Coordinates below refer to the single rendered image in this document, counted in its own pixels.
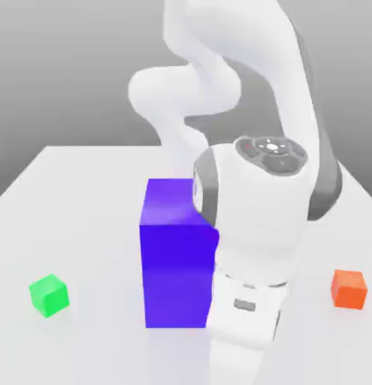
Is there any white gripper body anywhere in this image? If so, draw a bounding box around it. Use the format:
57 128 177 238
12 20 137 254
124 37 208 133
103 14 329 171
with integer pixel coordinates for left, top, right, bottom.
209 338 265 385

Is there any small orange cube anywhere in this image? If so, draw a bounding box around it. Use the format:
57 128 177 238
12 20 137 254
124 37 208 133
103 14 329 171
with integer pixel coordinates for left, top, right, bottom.
330 268 369 311

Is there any small green cube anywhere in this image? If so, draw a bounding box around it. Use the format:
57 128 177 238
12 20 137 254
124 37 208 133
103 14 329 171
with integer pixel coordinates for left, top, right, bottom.
28 273 71 319

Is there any large blue box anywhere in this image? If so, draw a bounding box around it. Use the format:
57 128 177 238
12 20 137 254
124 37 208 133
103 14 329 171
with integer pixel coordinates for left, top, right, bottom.
139 177 220 329

